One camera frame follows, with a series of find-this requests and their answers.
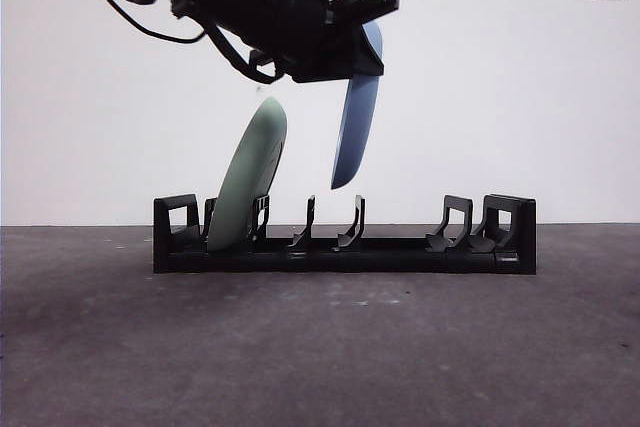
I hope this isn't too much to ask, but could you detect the blue round plate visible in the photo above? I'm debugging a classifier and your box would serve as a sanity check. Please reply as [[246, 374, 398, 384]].
[[330, 21, 385, 192]]

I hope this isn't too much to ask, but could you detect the green round plate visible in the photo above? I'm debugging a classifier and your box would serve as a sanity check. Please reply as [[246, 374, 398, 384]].
[[206, 96, 289, 252]]

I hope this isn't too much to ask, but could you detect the black plate rack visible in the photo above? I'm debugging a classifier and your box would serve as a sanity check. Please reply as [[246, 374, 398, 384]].
[[153, 193, 538, 276]]

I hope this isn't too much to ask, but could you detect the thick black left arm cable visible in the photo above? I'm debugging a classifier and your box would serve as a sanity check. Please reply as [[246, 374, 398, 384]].
[[203, 21, 290, 84]]

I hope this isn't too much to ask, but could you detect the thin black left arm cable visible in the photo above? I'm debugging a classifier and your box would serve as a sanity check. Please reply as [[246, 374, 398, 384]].
[[91, 0, 207, 46]]

